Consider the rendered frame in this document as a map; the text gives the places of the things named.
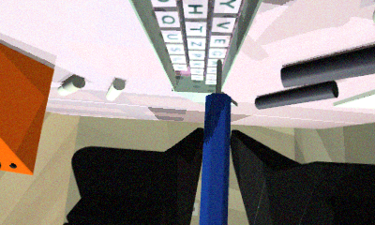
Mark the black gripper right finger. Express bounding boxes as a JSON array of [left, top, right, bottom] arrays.
[[231, 129, 375, 225]]

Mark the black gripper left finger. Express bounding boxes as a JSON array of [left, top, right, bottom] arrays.
[[71, 127, 204, 225]]

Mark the black cylinder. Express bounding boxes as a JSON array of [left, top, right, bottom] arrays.
[[280, 47, 375, 88], [254, 81, 339, 110]]

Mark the blue stylus with grey tip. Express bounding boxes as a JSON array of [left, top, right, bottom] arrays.
[[200, 59, 232, 225]]

